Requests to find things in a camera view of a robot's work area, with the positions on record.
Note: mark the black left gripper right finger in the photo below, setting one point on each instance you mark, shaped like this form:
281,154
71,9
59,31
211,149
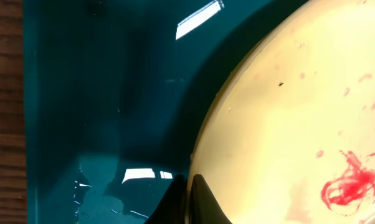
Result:
203,206

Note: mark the teal plastic tray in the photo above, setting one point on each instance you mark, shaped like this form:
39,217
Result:
115,94

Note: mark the yellow plate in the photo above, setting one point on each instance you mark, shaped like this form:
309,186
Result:
290,138

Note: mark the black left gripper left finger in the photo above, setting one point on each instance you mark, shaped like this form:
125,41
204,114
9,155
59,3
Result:
171,208

